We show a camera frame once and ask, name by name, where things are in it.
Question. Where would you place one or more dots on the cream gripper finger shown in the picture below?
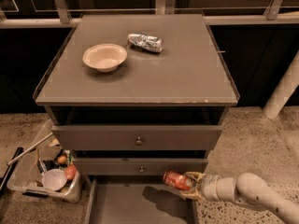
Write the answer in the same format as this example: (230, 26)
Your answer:
(193, 194)
(195, 176)

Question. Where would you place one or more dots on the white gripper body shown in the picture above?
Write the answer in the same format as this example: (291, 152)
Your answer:
(207, 186)

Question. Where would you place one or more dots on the red coke can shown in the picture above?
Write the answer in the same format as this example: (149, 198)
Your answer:
(177, 180)

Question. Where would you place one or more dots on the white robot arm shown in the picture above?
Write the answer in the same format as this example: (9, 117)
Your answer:
(248, 191)

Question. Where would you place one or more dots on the middle grey drawer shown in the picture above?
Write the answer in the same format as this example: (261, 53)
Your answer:
(135, 166)

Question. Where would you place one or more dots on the open bottom grey drawer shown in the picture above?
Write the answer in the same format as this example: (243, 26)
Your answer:
(137, 200)

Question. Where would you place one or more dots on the grey drawer cabinet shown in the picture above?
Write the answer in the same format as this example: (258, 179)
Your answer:
(186, 84)

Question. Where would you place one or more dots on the top grey drawer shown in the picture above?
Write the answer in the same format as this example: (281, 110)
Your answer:
(137, 137)

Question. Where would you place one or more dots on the dark can in bin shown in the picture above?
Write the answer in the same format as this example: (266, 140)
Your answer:
(45, 166)

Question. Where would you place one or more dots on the red apple in bin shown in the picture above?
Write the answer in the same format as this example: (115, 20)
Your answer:
(70, 172)

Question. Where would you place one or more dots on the orange fruit in bin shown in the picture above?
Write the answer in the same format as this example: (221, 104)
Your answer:
(62, 159)

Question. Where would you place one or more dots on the white bowl in bin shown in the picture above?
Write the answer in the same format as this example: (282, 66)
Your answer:
(54, 179)

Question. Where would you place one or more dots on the crumpled silver foil bag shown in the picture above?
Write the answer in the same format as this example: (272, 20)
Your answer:
(146, 42)

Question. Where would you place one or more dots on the clear plastic storage bin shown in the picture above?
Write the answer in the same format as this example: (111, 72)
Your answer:
(27, 178)

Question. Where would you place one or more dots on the beige paper bowl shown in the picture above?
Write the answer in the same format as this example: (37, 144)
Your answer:
(104, 57)

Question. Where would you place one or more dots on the white pillar post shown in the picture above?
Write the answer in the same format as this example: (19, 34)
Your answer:
(284, 90)

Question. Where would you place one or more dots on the metal window railing frame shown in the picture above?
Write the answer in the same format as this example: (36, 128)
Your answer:
(68, 13)

